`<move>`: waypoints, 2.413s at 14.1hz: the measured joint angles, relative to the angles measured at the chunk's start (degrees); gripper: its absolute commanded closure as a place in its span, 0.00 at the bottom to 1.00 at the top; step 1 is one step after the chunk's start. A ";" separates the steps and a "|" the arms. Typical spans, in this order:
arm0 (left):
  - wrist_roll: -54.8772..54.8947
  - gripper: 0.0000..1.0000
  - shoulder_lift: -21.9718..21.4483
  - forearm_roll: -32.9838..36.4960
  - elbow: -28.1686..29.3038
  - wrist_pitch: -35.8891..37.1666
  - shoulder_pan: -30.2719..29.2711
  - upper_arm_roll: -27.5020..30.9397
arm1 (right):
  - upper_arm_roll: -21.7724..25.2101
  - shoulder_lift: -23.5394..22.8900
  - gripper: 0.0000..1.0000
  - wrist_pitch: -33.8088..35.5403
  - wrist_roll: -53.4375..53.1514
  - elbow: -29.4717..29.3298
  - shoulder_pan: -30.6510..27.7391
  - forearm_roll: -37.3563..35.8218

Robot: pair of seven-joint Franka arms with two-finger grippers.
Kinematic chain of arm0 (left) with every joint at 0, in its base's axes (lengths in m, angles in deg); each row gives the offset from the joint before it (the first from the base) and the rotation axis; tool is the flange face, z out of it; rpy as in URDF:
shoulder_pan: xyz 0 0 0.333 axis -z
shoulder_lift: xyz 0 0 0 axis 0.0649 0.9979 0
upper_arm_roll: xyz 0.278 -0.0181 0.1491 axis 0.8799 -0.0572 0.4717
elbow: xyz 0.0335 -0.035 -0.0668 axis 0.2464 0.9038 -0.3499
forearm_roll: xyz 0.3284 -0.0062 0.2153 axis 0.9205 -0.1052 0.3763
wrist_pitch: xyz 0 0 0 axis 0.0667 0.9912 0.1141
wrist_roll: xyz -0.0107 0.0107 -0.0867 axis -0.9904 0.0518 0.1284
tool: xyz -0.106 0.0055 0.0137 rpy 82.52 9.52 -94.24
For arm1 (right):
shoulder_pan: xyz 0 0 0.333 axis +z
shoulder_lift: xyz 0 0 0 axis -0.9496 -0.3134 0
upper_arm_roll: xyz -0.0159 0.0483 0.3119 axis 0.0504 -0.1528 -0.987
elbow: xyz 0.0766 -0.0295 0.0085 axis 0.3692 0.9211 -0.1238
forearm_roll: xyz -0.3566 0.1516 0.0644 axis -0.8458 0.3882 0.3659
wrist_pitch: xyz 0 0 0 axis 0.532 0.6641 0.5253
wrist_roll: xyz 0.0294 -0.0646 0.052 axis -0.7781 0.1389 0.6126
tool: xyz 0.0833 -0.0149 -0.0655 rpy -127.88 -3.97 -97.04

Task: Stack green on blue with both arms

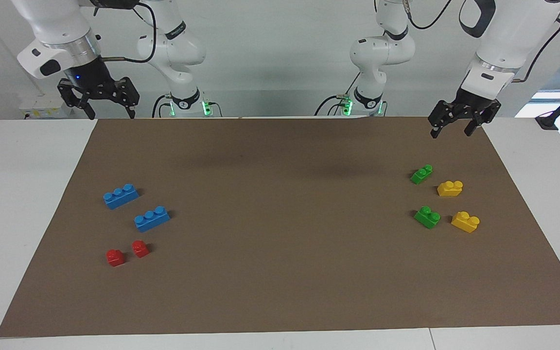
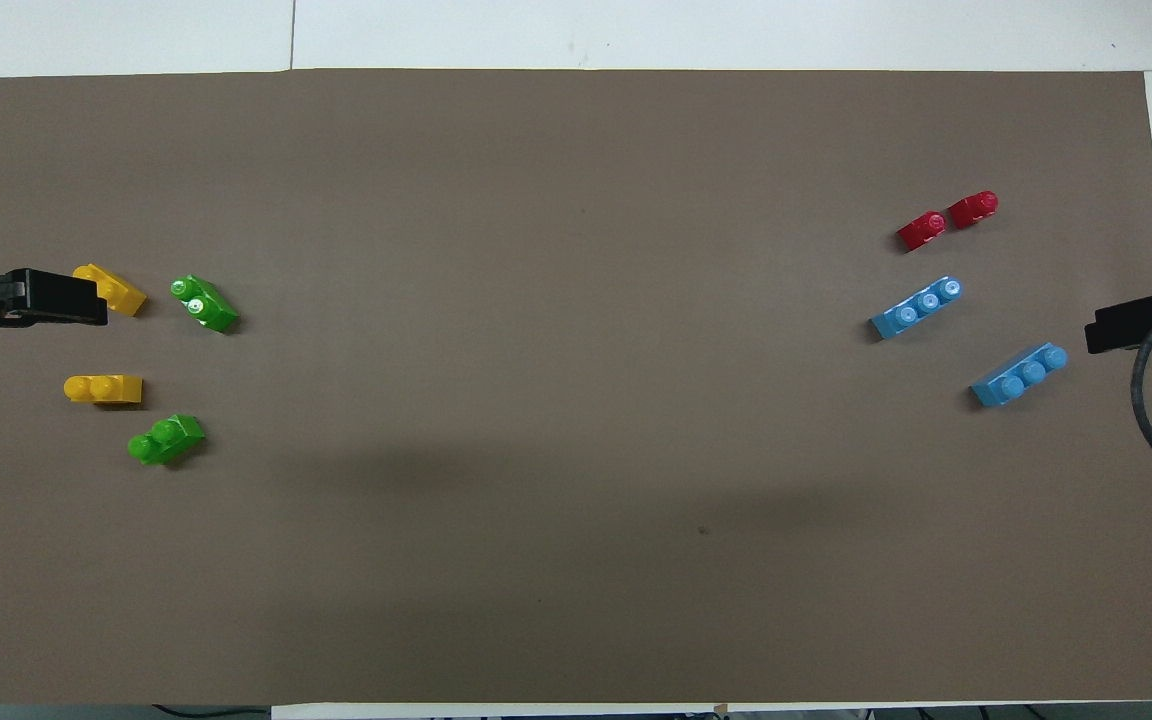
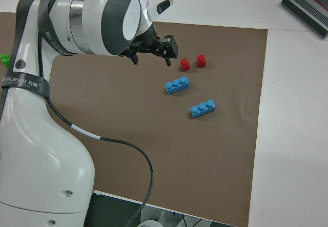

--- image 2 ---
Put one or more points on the yellow two-stud toy brick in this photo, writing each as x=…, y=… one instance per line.
x=106, y=389
x=123, y=294

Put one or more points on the green two-stud toy brick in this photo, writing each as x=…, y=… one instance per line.
x=171, y=440
x=208, y=306

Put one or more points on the blue three-stud toy brick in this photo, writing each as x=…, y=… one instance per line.
x=911, y=313
x=1016, y=380

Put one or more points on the brown table mat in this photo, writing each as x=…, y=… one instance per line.
x=576, y=400

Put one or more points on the red single-stud toy brick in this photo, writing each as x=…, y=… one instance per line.
x=971, y=211
x=921, y=231

